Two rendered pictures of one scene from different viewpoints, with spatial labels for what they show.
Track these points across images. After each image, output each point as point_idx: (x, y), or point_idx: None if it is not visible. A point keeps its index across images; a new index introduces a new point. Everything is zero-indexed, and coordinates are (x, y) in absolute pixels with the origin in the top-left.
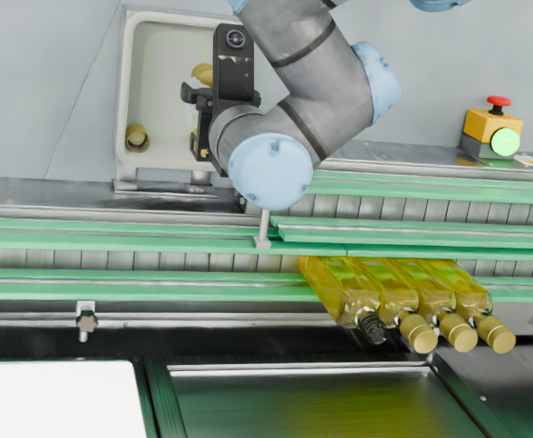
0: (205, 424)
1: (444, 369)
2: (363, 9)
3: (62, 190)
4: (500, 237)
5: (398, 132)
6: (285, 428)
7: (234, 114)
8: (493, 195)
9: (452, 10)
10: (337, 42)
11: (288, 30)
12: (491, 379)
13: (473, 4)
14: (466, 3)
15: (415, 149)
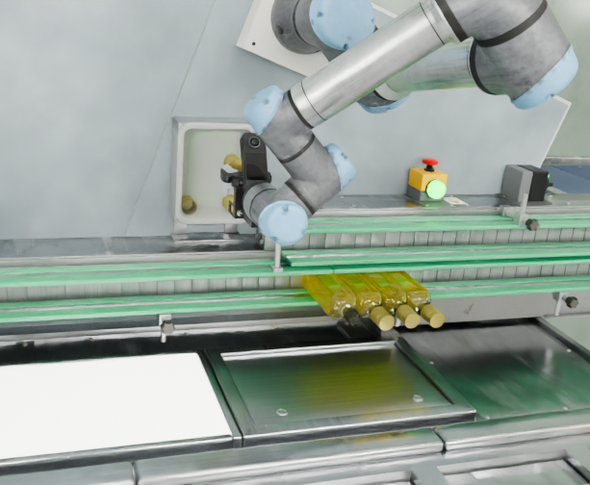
0: (250, 385)
1: (404, 344)
2: None
3: (140, 243)
4: (435, 254)
5: (364, 187)
6: (301, 384)
7: (258, 190)
8: (427, 226)
9: None
10: (317, 146)
11: (288, 142)
12: (438, 350)
13: (407, 98)
14: None
15: (375, 198)
